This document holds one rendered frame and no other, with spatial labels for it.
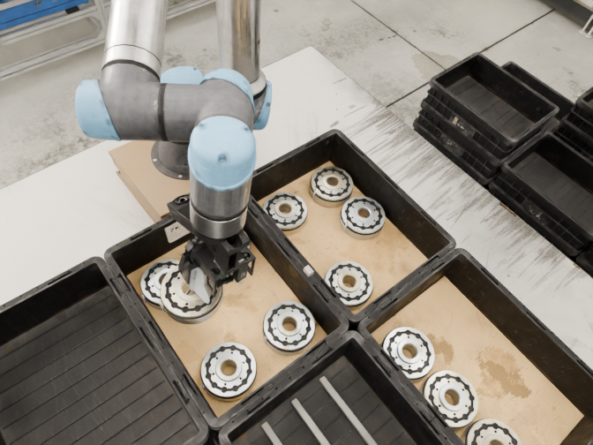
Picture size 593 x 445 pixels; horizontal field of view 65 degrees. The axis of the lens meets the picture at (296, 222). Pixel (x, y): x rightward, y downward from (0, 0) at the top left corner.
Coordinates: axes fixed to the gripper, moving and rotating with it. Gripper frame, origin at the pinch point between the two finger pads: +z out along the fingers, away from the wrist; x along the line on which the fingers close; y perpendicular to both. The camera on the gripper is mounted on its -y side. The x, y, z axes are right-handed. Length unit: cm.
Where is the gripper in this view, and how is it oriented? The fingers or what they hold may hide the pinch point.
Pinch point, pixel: (206, 279)
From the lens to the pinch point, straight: 82.6
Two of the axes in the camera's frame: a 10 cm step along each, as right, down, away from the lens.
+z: -1.7, 5.9, 7.9
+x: 7.7, -4.2, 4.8
